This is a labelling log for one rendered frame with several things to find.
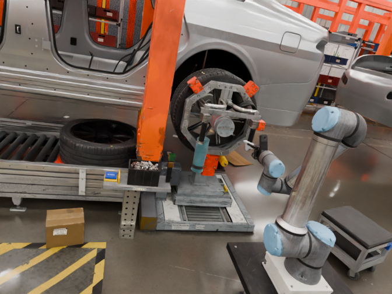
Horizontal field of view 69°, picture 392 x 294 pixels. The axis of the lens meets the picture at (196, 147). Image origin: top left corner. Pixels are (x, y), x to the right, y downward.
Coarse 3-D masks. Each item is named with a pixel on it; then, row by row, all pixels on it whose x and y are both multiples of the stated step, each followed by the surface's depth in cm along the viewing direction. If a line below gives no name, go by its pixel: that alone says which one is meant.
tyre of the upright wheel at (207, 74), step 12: (204, 72) 207; (216, 72) 202; (228, 72) 209; (180, 84) 216; (204, 84) 200; (240, 84) 205; (180, 96) 201; (252, 96) 211; (180, 108) 204; (180, 120) 208; (180, 132) 212
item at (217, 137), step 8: (240, 96) 213; (192, 112) 210; (240, 112) 230; (232, 120) 219; (192, 128) 216; (208, 128) 218; (240, 128) 224; (208, 136) 240; (216, 136) 222; (232, 136) 227; (216, 144) 225; (224, 144) 224
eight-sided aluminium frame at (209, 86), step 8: (208, 88) 198; (216, 88) 195; (224, 88) 196; (232, 88) 197; (240, 88) 198; (192, 96) 195; (200, 96) 195; (248, 96) 202; (184, 104) 200; (184, 112) 198; (184, 120) 200; (184, 128) 202; (248, 128) 212; (192, 136) 211; (240, 136) 219; (192, 144) 209; (232, 144) 220; (240, 144) 217; (208, 152) 214; (216, 152) 216; (224, 152) 217
